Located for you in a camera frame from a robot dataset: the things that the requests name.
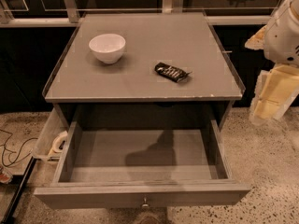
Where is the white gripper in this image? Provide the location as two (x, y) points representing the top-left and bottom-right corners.
(245, 0), (299, 125)

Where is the grey top drawer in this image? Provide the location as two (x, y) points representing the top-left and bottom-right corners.
(35, 120), (250, 209)

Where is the grey drawer cabinet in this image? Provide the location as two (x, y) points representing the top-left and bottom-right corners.
(42, 12), (247, 133)

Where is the black snack wrapper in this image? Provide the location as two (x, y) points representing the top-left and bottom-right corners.
(154, 63), (190, 83)

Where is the white ceramic bowl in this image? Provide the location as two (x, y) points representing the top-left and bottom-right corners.
(89, 34), (126, 64)

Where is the white tape roll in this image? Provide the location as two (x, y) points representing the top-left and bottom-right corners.
(49, 131), (67, 155)

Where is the clear plastic bin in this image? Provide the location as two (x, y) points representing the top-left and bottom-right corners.
(32, 109), (67, 161)

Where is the red white object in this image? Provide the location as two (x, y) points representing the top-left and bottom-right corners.
(0, 166), (13, 184)

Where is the metal railing frame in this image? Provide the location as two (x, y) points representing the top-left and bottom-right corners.
(0, 0), (285, 27)

